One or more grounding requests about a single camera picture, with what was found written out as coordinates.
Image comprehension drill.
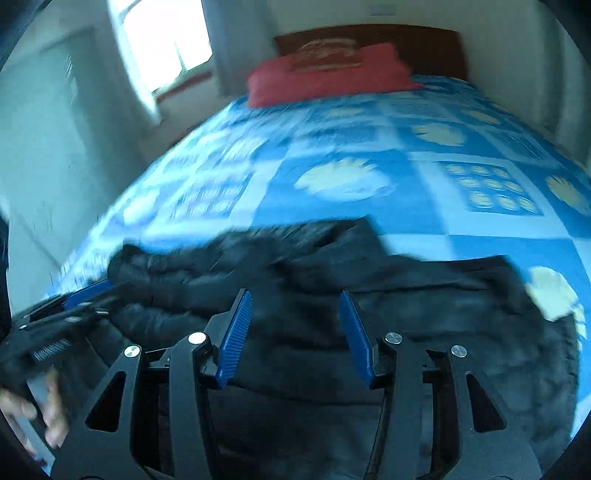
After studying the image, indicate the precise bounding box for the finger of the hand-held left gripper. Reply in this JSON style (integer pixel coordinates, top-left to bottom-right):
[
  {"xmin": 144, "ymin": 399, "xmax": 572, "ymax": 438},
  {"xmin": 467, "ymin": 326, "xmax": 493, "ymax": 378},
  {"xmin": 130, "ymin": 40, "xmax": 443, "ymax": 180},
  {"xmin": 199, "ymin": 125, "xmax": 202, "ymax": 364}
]
[
  {"xmin": 18, "ymin": 295, "xmax": 116, "ymax": 334},
  {"xmin": 14, "ymin": 279, "xmax": 122, "ymax": 324}
]

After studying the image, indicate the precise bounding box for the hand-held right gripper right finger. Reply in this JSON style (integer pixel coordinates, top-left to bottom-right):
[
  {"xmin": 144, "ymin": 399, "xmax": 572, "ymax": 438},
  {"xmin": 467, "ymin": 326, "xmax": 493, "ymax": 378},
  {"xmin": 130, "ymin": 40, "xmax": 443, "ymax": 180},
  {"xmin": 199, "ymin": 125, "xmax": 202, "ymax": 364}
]
[{"xmin": 338, "ymin": 290, "xmax": 543, "ymax": 480}]

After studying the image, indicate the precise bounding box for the grey window curtain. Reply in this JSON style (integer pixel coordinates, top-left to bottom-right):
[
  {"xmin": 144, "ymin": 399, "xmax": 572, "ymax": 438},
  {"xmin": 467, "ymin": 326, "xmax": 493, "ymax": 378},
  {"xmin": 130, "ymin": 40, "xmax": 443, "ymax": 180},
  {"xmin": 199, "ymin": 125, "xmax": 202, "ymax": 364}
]
[
  {"xmin": 538, "ymin": 0, "xmax": 591, "ymax": 153},
  {"xmin": 106, "ymin": 23, "xmax": 163, "ymax": 126},
  {"xmin": 202, "ymin": 0, "xmax": 282, "ymax": 99}
]

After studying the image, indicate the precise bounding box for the wooden bed headboard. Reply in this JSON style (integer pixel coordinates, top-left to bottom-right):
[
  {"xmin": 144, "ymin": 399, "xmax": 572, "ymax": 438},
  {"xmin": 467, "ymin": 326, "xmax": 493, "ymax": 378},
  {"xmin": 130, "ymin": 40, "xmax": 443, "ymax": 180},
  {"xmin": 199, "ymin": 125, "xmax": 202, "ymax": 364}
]
[{"xmin": 274, "ymin": 24, "xmax": 468, "ymax": 81}]

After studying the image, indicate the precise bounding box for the red pillow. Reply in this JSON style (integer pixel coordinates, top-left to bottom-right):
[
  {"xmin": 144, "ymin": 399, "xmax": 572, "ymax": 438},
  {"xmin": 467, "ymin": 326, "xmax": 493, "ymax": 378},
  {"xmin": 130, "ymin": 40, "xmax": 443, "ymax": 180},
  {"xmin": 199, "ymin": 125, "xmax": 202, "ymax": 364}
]
[{"xmin": 246, "ymin": 42, "xmax": 423, "ymax": 109}]

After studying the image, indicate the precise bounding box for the brown printed cushion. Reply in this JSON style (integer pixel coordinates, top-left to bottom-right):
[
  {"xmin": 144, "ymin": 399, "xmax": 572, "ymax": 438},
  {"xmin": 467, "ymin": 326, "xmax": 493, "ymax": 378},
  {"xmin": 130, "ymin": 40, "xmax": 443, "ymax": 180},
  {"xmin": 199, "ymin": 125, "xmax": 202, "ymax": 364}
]
[{"xmin": 288, "ymin": 39, "xmax": 365, "ymax": 72}]

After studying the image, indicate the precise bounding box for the glass door wardrobe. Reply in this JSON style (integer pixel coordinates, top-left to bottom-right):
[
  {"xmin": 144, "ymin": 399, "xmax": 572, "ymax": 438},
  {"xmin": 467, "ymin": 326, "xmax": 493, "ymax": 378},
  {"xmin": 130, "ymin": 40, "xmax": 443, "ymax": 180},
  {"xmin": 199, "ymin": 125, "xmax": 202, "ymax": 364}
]
[{"xmin": 0, "ymin": 28, "xmax": 139, "ymax": 301}]

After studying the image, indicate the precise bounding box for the person's left hand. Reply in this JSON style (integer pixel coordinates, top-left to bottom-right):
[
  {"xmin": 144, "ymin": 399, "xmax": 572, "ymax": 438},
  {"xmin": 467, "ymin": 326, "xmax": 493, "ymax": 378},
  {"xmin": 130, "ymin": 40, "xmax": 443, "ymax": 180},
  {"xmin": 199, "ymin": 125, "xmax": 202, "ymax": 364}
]
[{"xmin": 0, "ymin": 369, "xmax": 71, "ymax": 455}]

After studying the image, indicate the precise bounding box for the wooden window sill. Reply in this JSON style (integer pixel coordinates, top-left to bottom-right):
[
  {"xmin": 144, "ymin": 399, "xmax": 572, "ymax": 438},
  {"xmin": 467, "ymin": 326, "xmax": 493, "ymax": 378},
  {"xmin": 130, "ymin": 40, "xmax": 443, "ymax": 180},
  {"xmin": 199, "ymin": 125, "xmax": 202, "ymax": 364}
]
[{"xmin": 154, "ymin": 73, "xmax": 218, "ymax": 100}]

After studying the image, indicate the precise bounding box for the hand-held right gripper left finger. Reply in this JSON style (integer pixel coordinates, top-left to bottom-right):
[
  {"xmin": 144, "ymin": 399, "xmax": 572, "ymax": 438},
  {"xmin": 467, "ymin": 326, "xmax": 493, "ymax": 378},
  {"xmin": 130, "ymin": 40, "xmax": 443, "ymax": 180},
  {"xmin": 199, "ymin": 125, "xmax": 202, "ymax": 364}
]
[{"xmin": 50, "ymin": 288, "xmax": 254, "ymax": 480}]

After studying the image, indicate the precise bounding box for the blue patterned bed sheet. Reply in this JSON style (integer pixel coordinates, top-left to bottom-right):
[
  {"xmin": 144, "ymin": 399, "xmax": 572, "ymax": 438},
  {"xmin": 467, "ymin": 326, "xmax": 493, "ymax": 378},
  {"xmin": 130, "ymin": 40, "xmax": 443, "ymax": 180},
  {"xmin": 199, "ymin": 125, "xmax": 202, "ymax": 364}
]
[{"xmin": 41, "ymin": 74, "xmax": 591, "ymax": 472}]

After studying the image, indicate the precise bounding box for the black puffer jacket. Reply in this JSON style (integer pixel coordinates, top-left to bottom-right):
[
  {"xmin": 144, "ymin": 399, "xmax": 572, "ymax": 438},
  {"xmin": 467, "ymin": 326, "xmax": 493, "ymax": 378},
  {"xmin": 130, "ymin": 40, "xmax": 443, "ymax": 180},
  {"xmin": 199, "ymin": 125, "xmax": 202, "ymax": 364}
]
[{"xmin": 83, "ymin": 217, "xmax": 583, "ymax": 480}]

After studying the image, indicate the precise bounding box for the white framed window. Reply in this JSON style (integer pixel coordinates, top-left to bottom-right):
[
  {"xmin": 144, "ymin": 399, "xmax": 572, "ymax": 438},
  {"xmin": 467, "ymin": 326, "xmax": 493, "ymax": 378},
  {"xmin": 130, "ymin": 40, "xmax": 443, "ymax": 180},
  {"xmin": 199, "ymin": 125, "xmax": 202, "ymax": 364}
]
[{"xmin": 108, "ymin": 0, "xmax": 216, "ymax": 75}]

